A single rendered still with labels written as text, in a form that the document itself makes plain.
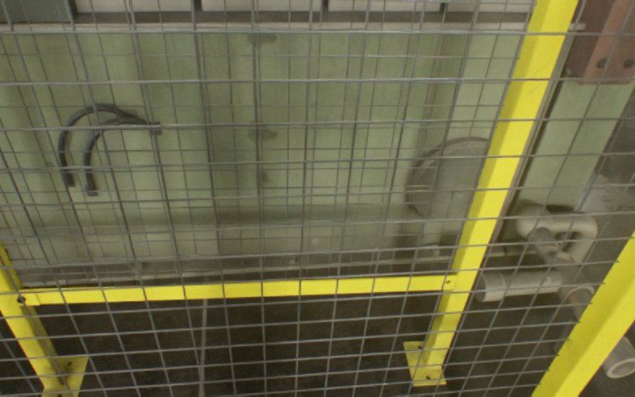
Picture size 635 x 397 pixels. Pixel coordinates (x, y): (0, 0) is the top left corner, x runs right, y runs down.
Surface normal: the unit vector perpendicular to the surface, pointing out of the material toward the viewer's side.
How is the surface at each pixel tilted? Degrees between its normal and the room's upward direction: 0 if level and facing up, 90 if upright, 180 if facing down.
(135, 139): 90
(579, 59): 90
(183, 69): 90
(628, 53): 90
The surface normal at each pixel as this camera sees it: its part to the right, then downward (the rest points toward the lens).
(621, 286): -0.99, 0.04
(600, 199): 0.05, -0.76
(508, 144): 0.08, 0.65
